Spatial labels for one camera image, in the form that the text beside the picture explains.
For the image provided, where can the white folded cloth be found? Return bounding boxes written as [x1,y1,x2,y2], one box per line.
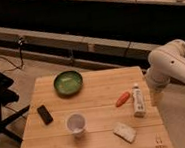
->
[113,123,137,144]

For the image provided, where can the metal clamp stand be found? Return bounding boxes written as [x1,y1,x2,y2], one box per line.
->
[18,36,25,69]

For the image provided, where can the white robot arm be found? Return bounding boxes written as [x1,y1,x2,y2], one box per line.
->
[145,39,185,106]

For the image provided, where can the black floor cable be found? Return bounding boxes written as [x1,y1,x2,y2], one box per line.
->
[0,52,25,74]

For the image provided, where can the white tube bottle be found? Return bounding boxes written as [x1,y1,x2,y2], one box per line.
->
[132,84,146,117]

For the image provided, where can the black rectangular block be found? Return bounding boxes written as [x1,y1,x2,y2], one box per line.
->
[37,105,53,125]

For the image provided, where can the green bowl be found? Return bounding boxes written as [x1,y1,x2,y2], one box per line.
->
[53,70,83,97]

